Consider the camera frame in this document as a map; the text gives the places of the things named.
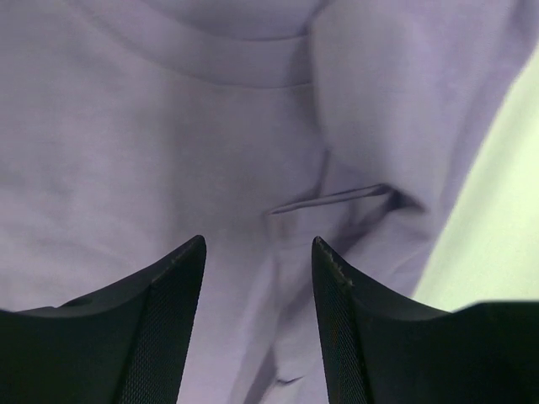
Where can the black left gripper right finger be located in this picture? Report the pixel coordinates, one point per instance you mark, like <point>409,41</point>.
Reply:
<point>381,347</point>

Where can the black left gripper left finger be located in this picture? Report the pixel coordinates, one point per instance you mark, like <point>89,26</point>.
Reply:
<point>124,343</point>

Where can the purple t shirt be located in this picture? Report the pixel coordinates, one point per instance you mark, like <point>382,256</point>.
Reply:
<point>127,127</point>

